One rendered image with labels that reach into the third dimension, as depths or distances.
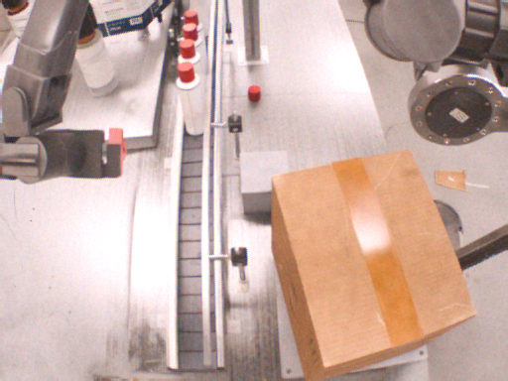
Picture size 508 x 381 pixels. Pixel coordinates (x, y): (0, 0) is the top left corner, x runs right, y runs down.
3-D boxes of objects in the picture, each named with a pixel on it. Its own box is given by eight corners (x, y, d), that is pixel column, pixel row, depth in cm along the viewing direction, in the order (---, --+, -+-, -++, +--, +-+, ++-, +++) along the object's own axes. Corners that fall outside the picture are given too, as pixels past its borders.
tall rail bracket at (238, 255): (214, 274, 87) (203, 241, 73) (250, 272, 87) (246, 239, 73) (214, 288, 86) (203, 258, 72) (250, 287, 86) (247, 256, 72)
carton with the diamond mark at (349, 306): (270, 247, 88) (271, 174, 65) (377, 221, 90) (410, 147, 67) (306, 384, 73) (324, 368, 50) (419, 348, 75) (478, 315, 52)
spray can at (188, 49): (188, 97, 106) (176, 37, 89) (207, 95, 106) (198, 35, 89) (187, 112, 104) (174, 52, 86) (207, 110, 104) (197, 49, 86)
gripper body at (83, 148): (48, 130, 55) (19, 131, 47) (106, 129, 54) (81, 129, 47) (48, 175, 56) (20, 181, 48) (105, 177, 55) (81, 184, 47)
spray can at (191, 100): (187, 120, 102) (174, 59, 85) (208, 118, 102) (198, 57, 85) (186, 137, 100) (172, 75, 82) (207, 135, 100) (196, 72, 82)
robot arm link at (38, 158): (42, 187, 42) (42, 135, 41) (-1, 184, 42) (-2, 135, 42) (70, 180, 49) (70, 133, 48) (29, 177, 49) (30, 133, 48)
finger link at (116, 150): (99, 127, 62) (70, 128, 53) (140, 127, 62) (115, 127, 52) (98, 171, 63) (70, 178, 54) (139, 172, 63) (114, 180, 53)
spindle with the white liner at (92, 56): (93, 77, 113) (63, -3, 88) (120, 72, 113) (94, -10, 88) (86, 99, 108) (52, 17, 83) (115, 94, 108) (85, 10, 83)
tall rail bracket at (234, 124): (213, 154, 103) (206, 108, 89) (244, 152, 103) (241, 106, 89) (213, 165, 101) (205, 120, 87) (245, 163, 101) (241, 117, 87)
